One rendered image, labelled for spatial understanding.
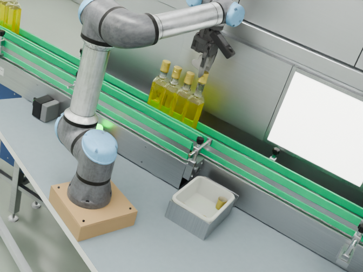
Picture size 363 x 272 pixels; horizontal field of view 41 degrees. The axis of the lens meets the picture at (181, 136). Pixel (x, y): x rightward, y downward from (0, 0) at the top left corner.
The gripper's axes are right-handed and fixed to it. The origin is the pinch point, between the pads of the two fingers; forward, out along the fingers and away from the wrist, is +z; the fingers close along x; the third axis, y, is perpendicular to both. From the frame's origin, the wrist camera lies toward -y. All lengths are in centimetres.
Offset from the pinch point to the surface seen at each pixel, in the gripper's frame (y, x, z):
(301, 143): -43.2, -12.7, 13.6
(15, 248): 45, 41, 98
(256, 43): -11.6, -13.1, -15.6
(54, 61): 69, 6, 24
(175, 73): 11.1, 1.5, 4.4
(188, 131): -3.4, 6.0, 22.8
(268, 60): -18.8, -12.3, -11.8
